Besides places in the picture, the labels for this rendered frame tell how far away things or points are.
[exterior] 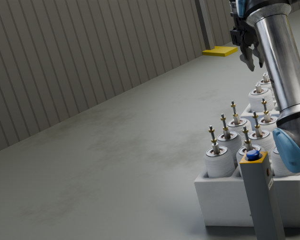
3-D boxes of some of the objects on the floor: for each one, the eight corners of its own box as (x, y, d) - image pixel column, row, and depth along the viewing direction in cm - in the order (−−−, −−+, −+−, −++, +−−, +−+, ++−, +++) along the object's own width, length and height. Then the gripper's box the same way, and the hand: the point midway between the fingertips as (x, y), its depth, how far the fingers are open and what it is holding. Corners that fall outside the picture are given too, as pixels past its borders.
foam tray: (335, 169, 222) (328, 126, 216) (316, 228, 191) (307, 179, 185) (237, 172, 241) (228, 132, 235) (205, 225, 209) (193, 181, 203)
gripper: (246, 5, 211) (258, 62, 218) (221, 15, 206) (234, 72, 214) (261, 6, 203) (273, 65, 210) (235, 16, 199) (248, 75, 206)
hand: (257, 66), depth 209 cm, fingers open, 3 cm apart
